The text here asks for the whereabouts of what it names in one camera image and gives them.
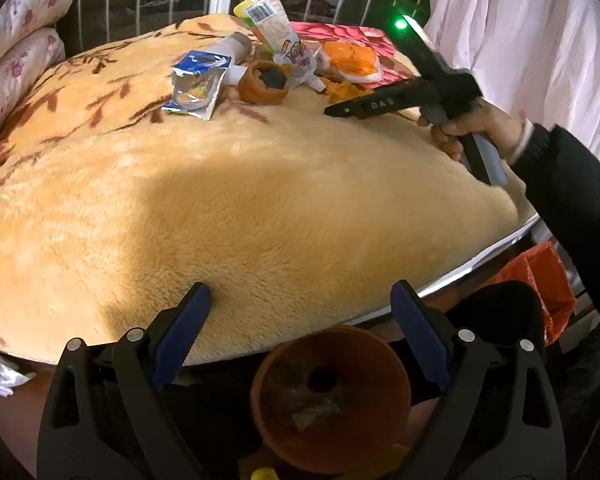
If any white pink curtain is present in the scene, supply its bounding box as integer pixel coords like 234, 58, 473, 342
425, 0, 600, 160

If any orange trash bin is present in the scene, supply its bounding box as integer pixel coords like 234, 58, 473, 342
250, 326, 411, 474

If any pink floral folded quilt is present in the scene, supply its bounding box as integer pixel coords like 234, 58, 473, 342
0, 0, 73, 129

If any orange plastic bag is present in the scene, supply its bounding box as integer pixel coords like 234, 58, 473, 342
486, 242, 577, 346

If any yellow floral plush blanket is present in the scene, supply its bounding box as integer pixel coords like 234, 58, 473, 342
0, 14, 533, 364

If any blue foil snack wrapper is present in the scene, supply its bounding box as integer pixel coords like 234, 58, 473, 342
162, 50, 232, 120

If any white cylindrical tube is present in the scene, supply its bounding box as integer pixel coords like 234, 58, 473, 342
206, 32, 252, 86

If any person's right hand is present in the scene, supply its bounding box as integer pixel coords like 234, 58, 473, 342
430, 99, 533, 162

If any yellow orange snack bag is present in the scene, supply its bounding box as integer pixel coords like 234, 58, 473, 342
233, 0, 326, 93

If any orange jelly cup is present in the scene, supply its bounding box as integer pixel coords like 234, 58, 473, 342
316, 40, 382, 84

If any black sleeved right forearm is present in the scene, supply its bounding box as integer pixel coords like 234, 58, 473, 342
513, 124, 600, 312

